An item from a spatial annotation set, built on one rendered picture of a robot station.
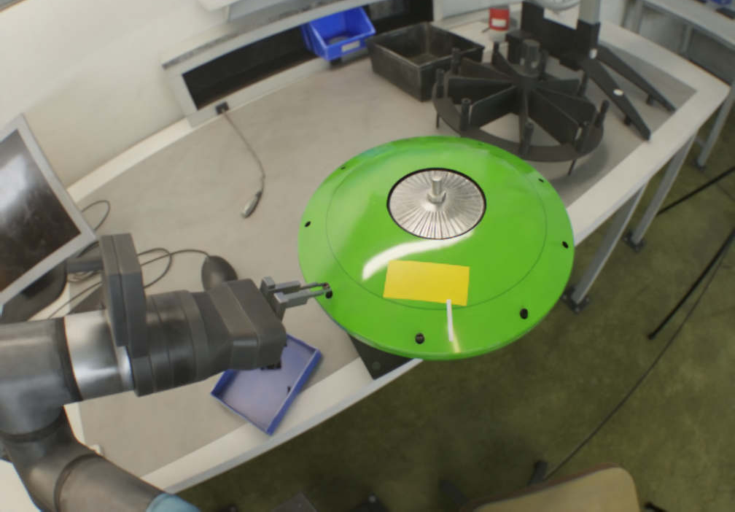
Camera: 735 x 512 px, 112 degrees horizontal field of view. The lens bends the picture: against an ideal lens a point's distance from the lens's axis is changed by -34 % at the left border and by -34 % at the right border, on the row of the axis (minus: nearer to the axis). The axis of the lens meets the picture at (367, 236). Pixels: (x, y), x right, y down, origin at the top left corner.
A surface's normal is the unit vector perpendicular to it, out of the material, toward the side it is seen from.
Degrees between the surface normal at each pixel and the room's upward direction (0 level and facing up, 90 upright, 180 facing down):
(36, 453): 71
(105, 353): 50
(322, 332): 0
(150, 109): 90
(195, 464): 0
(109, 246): 35
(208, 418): 0
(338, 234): 17
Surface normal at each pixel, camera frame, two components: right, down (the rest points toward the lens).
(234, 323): 0.30, -0.82
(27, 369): 0.67, -0.22
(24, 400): 0.78, 0.22
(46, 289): -0.13, -0.63
